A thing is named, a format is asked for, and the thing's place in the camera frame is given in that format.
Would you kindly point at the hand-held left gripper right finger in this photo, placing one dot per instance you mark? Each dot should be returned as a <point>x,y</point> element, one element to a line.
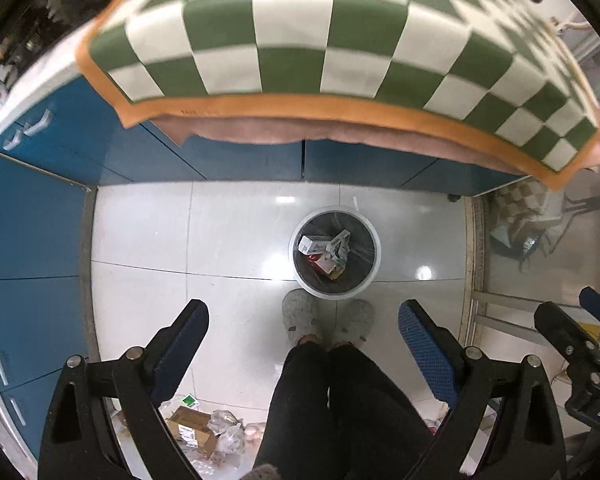
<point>425,355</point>

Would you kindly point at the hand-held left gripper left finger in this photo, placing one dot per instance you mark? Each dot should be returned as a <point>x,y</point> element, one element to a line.
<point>180,355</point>

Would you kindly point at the white round trash bin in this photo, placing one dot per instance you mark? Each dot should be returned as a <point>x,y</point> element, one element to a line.
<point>366,260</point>

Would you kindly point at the yellow box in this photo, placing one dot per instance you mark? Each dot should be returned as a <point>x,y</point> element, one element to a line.
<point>337,271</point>

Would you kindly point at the red white snack packet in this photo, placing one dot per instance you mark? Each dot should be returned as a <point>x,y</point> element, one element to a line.
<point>321,262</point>

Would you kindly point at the green white medicine box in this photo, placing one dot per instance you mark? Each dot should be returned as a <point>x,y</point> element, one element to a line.
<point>314,245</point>

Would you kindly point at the small green white carton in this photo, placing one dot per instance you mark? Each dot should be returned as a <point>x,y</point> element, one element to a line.
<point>189,400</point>

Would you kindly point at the person's right leg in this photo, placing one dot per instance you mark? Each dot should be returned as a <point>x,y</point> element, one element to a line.
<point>375,410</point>

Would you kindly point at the person's leg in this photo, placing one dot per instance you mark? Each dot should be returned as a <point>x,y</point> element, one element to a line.
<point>295,410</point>
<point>375,410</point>

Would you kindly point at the grey fuzzy slipper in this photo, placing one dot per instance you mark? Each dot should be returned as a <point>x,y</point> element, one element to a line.
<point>302,317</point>
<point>355,321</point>

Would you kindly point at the brown cardboard box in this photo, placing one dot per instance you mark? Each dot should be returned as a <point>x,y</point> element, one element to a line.
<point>192,432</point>

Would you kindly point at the clear plastic bag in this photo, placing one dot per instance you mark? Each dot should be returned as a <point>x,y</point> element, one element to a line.
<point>227,432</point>

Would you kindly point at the pink plastic bag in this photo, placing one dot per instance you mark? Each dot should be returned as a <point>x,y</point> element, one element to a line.
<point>254,433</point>

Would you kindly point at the person's left leg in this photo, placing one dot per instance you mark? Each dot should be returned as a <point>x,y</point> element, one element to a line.
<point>295,410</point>

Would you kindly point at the blue kitchen base cabinet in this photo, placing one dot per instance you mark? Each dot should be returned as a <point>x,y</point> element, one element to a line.
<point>30,220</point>

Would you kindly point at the green white checkered mat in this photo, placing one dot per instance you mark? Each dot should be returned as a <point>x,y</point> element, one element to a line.
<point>290,25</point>

